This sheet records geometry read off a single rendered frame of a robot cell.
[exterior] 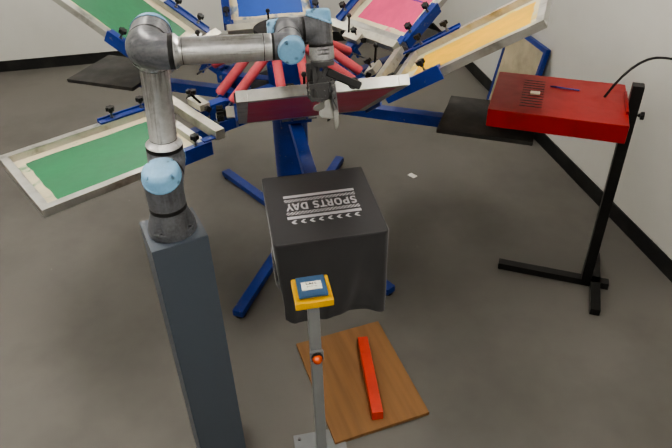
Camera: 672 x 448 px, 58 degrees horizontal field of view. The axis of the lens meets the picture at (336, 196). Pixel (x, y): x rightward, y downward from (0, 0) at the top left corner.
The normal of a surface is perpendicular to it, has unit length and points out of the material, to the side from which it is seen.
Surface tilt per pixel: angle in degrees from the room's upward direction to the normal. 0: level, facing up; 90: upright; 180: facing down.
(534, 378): 0
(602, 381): 0
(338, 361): 0
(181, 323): 90
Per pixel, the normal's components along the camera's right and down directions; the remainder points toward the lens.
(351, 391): -0.03, -0.83
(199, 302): 0.45, 0.49
